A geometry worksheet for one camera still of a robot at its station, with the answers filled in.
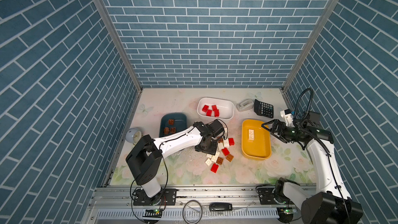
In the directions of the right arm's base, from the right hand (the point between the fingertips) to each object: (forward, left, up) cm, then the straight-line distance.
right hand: (266, 127), depth 76 cm
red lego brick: (+24, +33, -18) cm, 45 cm away
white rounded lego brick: (-1, +18, -19) cm, 26 cm away
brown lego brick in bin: (+10, +54, -17) cm, 58 cm away
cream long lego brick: (+6, +3, -19) cm, 20 cm away
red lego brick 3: (0, +15, -19) cm, 24 cm away
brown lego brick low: (-11, +22, -19) cm, 31 cm away
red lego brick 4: (-5, +19, -20) cm, 28 cm away
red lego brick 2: (+21, +30, -18) cm, 41 cm away
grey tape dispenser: (+29, +5, -18) cm, 34 cm away
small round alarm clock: (-3, +72, -13) cm, 74 cm away
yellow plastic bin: (+4, 0, -22) cm, 22 cm away
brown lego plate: (+4, +56, -17) cm, 58 cm away
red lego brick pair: (+21, +25, -18) cm, 37 cm away
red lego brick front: (-15, +25, -20) cm, 35 cm away
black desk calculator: (+26, -7, -18) cm, 33 cm away
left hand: (-9, +27, -14) cm, 31 cm away
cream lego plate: (-10, +25, -18) cm, 33 cm away
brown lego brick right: (-9, +17, -19) cm, 27 cm away
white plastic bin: (+27, +19, -20) cm, 38 cm away
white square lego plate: (+10, +19, -22) cm, 31 cm away
